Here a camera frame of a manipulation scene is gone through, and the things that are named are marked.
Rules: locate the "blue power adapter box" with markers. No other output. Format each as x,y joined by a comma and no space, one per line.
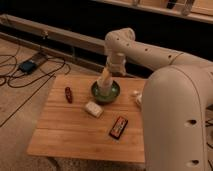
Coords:
27,67

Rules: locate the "wooden table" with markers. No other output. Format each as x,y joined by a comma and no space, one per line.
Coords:
66,130

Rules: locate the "black orange candy bar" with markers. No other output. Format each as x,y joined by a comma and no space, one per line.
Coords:
118,127

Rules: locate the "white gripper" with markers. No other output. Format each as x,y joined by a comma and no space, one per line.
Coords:
115,64

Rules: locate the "white sponge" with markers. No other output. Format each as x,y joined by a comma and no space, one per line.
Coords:
93,109

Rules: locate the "red small toy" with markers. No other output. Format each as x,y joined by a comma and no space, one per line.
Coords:
68,94

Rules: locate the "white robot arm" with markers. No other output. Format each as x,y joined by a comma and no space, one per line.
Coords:
174,101

